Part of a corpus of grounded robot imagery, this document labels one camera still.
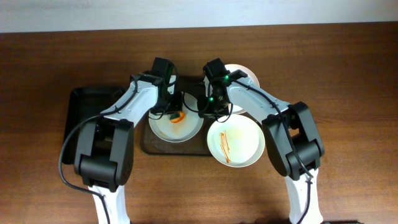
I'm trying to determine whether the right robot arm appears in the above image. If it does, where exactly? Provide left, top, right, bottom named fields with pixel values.
left=199, top=58, right=325, bottom=223

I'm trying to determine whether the white round plate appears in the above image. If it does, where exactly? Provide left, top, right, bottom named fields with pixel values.
left=206, top=114, right=265, bottom=168

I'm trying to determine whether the black plastic tray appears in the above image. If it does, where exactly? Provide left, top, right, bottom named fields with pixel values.
left=64, top=86, right=126, bottom=154

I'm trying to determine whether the pale grey round plate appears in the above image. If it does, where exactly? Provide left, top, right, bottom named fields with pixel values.
left=149, top=77, right=204, bottom=143

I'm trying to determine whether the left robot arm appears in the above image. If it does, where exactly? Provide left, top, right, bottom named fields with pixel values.
left=74, top=57, right=182, bottom=223

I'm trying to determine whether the cream round plate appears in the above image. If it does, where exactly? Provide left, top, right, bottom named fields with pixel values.
left=203, top=61, right=260, bottom=115

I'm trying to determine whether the orange green scrub sponge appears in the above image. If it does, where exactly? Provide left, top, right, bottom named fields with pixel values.
left=169, top=111, right=186, bottom=123

